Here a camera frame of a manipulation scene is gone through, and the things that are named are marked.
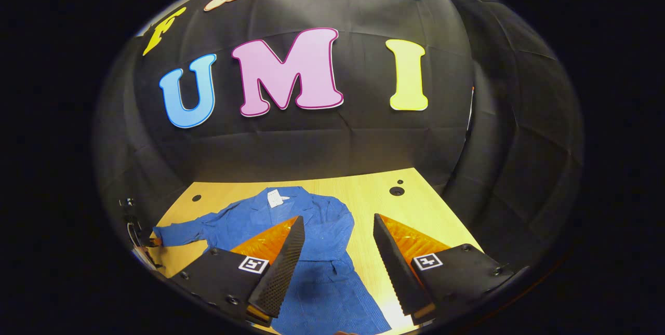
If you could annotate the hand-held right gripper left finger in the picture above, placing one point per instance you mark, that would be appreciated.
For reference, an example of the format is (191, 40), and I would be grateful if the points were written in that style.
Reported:
(283, 267)

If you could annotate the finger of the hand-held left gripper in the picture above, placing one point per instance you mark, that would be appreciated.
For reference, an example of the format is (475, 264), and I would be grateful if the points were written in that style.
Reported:
(154, 242)

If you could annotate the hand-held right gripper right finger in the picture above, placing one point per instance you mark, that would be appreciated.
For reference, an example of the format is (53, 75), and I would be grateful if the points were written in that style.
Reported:
(395, 267)

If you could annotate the black backdrop cloth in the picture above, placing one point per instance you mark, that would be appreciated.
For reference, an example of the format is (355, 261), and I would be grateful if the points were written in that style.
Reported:
(311, 143)

